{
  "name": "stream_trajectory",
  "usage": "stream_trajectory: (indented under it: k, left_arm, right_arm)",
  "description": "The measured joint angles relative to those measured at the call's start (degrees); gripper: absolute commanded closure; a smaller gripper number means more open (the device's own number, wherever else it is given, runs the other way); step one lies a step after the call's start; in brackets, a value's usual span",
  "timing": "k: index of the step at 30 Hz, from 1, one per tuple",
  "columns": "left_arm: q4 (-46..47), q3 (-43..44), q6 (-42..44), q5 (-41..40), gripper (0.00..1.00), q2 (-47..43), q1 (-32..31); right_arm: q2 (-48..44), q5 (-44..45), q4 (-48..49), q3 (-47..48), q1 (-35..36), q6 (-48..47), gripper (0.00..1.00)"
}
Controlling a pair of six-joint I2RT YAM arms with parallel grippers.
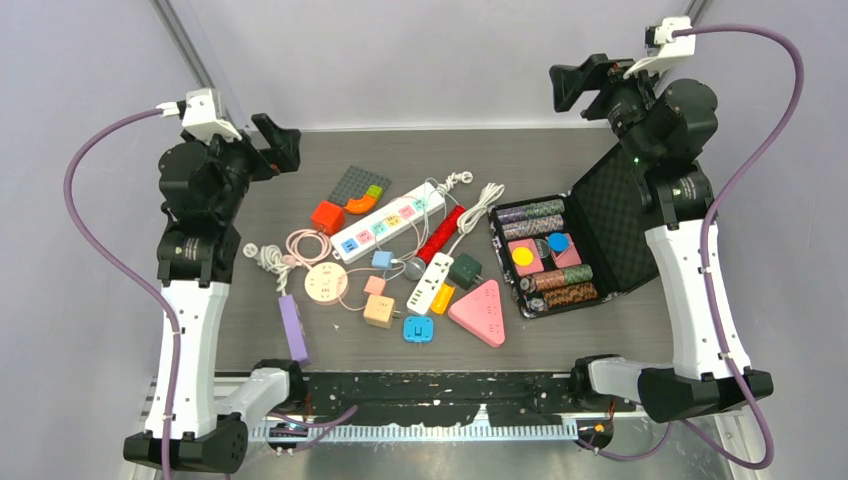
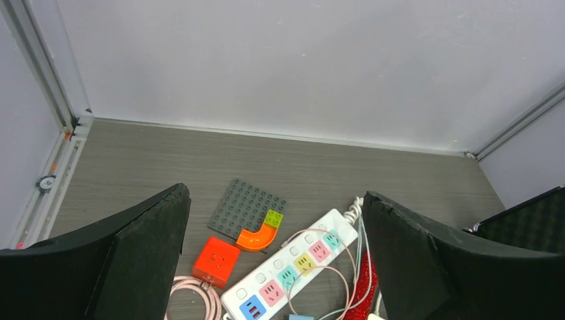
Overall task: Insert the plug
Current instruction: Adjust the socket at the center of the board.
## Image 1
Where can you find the red cube adapter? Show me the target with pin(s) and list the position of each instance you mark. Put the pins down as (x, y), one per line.
(328, 218)

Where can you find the pink triangular socket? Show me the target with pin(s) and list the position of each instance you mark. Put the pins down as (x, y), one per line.
(480, 313)

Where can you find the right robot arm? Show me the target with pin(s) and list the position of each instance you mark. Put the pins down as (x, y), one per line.
(642, 209)

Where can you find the beige cube adapter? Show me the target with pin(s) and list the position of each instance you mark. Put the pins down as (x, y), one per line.
(380, 311)

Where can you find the red glitter microphone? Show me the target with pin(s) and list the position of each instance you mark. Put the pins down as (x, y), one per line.
(416, 266)

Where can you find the black poker chip case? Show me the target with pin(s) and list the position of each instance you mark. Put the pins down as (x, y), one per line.
(576, 249)

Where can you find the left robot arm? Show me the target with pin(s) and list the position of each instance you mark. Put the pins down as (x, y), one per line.
(188, 429)

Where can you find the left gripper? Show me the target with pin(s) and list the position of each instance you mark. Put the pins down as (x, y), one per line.
(282, 143)

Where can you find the blue plug adapter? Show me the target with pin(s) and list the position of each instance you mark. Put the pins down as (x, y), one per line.
(418, 329)

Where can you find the orange curved block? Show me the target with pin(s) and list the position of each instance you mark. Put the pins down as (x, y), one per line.
(366, 203)

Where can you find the white multicolour power strip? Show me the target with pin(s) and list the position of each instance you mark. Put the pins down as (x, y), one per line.
(375, 229)

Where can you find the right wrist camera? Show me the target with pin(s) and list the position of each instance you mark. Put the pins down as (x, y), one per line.
(665, 48)

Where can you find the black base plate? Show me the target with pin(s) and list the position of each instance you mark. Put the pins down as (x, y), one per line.
(443, 399)

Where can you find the yellow curved block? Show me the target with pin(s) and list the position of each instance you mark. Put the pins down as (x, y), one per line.
(442, 299)

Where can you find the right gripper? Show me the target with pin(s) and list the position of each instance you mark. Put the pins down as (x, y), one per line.
(571, 82)

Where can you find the pink charger plug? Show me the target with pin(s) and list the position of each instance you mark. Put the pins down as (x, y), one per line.
(375, 285)

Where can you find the dark green cube adapter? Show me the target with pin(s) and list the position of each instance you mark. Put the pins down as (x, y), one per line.
(465, 272)

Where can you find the pink round socket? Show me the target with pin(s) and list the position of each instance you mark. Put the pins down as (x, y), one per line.
(326, 283)

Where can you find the light blue charger plug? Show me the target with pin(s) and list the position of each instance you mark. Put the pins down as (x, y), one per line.
(386, 260)

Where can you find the grey building baseplate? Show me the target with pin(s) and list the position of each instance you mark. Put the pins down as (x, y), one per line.
(355, 183)

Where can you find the small white power strip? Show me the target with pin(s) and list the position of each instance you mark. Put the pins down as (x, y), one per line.
(429, 284)

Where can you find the purple power strip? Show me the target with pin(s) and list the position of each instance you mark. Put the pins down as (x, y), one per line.
(295, 335)

